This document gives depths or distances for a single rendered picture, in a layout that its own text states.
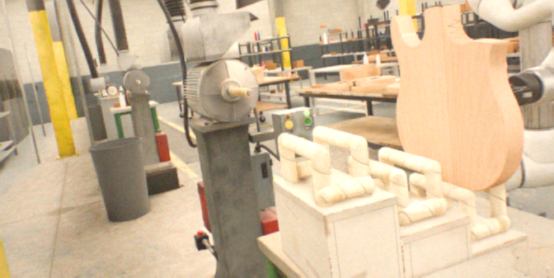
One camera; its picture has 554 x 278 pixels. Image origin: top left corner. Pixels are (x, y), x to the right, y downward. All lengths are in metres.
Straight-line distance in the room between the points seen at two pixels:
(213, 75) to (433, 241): 1.15
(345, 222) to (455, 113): 0.37
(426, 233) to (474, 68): 0.33
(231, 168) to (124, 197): 2.56
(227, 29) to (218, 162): 0.70
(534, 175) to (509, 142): 0.88
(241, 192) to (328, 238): 1.29
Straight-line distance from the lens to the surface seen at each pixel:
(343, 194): 0.82
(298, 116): 1.93
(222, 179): 2.03
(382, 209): 0.84
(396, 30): 1.15
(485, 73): 0.95
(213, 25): 1.52
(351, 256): 0.84
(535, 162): 1.81
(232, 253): 2.14
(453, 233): 0.96
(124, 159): 4.40
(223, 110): 1.83
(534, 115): 1.81
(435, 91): 1.06
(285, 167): 0.97
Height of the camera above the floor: 1.39
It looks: 9 degrees down
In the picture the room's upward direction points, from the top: 8 degrees counter-clockwise
